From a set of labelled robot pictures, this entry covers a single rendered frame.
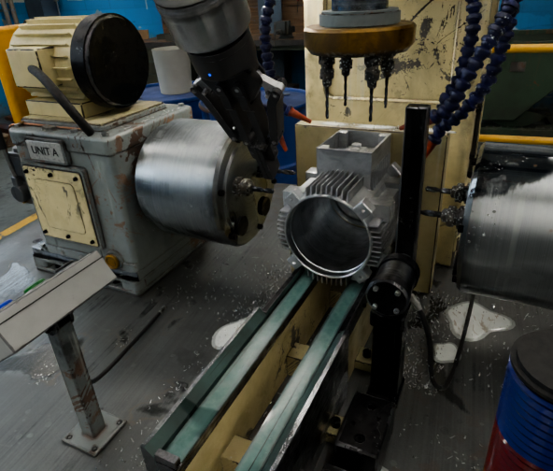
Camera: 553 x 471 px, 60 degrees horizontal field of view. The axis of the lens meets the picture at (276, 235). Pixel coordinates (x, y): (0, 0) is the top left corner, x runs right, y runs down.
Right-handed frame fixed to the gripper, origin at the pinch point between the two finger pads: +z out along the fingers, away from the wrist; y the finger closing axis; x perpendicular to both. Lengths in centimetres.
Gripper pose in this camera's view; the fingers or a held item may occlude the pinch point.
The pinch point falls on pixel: (265, 156)
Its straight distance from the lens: 69.6
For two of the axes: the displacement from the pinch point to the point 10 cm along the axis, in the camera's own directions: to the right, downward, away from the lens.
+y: -9.0, -1.7, 4.1
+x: -3.5, 8.2, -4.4
